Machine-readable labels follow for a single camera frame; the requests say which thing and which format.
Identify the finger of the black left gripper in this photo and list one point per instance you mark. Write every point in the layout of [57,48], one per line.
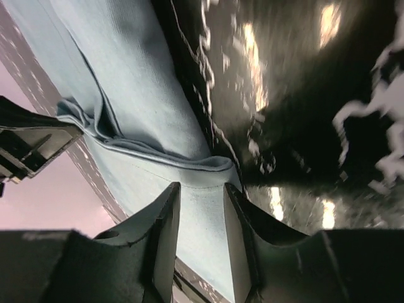
[30,141]

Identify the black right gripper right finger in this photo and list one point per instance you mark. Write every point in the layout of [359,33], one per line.
[266,265]

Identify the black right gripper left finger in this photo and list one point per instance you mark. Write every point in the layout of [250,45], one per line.
[140,267]

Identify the light blue t-shirt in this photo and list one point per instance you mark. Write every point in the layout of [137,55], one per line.
[110,62]

